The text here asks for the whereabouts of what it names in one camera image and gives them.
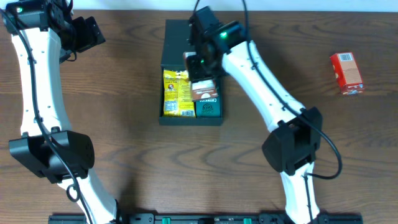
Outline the brown Pocky box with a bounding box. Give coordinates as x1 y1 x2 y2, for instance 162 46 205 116
183 52 219 101

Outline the yellow snack bag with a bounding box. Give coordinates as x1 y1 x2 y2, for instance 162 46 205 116
163 70 195 118

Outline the teal Chunkies cookie box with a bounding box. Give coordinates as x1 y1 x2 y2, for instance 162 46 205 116
195 97 221 118

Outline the red orange snack box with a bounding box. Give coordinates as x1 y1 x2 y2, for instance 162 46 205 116
330 52 364 95

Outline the black mounting rail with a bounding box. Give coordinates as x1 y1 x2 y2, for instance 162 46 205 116
47 212 364 224

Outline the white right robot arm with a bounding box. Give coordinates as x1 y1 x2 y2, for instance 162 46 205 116
185 6 322 223

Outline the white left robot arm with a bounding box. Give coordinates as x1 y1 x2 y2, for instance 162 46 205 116
1 0 123 223

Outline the dark green box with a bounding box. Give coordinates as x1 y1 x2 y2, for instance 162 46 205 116
159 19 223 126

